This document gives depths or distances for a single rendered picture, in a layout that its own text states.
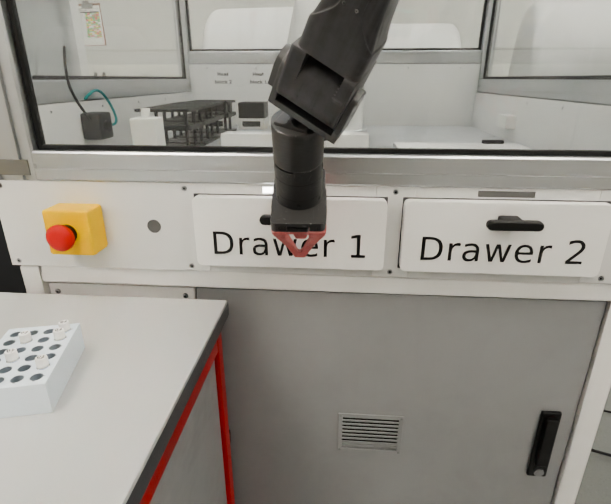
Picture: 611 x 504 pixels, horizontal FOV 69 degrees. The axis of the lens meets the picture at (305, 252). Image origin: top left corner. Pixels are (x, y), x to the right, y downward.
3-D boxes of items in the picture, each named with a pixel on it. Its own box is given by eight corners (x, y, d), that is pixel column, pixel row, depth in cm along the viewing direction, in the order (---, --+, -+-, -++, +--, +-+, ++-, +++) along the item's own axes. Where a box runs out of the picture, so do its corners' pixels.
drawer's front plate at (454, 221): (598, 277, 65) (617, 205, 61) (399, 271, 67) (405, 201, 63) (591, 272, 67) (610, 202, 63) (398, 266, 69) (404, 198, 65)
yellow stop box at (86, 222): (93, 258, 67) (84, 212, 64) (47, 256, 67) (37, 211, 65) (109, 246, 71) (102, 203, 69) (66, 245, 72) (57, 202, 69)
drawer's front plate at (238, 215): (383, 270, 67) (388, 200, 63) (197, 265, 70) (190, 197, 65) (382, 266, 69) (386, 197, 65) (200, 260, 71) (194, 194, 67)
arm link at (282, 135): (259, 118, 45) (310, 132, 43) (291, 87, 49) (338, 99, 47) (264, 172, 50) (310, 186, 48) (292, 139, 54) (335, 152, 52)
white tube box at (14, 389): (52, 412, 47) (45, 383, 46) (-35, 422, 46) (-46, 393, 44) (85, 347, 58) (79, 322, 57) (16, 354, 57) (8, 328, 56)
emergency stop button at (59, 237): (72, 253, 64) (66, 227, 63) (46, 252, 64) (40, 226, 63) (83, 246, 67) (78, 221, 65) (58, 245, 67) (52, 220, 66)
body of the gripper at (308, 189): (324, 178, 59) (326, 131, 53) (325, 234, 52) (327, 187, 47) (276, 178, 59) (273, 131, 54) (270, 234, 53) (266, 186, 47)
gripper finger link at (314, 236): (324, 230, 64) (326, 181, 57) (324, 269, 59) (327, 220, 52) (277, 230, 64) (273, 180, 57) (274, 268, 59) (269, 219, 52)
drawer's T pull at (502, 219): (544, 232, 60) (546, 222, 59) (487, 231, 60) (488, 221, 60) (533, 224, 63) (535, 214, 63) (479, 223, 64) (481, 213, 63)
